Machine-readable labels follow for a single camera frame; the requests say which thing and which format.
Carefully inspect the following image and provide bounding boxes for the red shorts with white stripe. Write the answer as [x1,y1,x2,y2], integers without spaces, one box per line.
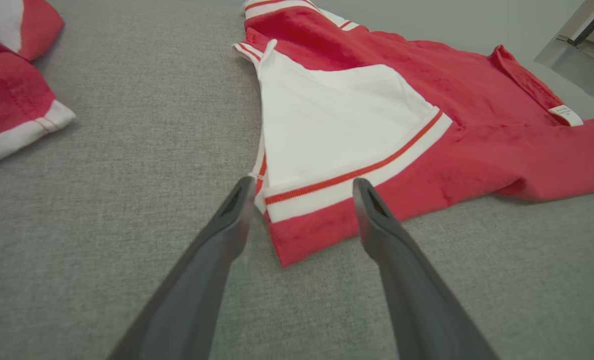
[0,0,76,173]

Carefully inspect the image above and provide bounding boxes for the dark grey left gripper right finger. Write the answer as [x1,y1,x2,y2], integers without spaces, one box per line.
[353,177,500,360]

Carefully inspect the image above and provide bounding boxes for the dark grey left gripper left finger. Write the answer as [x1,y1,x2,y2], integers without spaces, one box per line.
[108,176,256,360]

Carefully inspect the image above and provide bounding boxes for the grey metal frame corner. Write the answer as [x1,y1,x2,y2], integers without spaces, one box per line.
[534,0,594,112]

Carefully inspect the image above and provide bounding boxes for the red white numbered jersey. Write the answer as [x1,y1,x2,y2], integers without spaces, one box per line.
[232,0,594,268]

